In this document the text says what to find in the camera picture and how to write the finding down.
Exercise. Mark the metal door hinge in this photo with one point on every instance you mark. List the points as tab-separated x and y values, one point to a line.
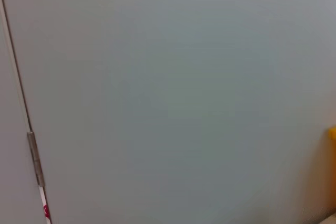
35	155

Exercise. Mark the red white sticker strip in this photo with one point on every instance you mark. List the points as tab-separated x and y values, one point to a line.
46	211

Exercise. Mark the yellow plastic bin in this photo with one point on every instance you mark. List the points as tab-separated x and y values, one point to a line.
333	132

